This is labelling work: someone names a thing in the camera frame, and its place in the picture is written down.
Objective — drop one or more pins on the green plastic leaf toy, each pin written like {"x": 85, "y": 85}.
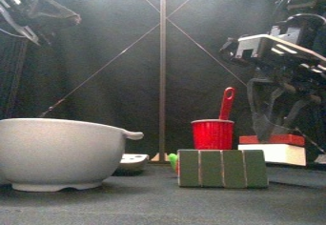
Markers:
{"x": 173, "y": 159}

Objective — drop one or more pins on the metal frame pole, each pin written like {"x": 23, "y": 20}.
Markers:
{"x": 162, "y": 76}

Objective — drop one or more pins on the green segmented block toy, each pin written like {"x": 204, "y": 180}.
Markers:
{"x": 222, "y": 168}

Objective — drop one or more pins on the small white dish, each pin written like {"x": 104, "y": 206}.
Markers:
{"x": 133, "y": 161}

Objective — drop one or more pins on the salmon sushi toy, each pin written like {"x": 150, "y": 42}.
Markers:
{"x": 272, "y": 154}

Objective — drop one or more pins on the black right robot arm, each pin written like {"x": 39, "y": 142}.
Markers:
{"x": 304, "y": 0}

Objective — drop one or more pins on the red plastic cup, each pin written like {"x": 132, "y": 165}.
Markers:
{"x": 212, "y": 135}

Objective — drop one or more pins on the red plastic spoon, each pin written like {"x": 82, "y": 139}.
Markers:
{"x": 228, "y": 103}

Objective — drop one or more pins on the large white bowl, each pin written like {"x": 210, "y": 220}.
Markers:
{"x": 59, "y": 152}

